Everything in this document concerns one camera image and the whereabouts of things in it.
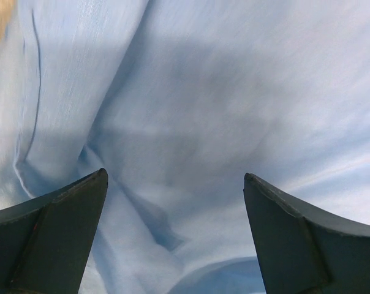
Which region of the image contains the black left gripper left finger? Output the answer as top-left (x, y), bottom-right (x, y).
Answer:
top-left (0, 168), bottom-right (108, 293)

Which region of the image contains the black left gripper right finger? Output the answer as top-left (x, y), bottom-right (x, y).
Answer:
top-left (243, 173), bottom-right (370, 293)

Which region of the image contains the light blue long sleeve shirt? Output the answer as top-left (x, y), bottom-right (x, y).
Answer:
top-left (0, 1), bottom-right (370, 293)

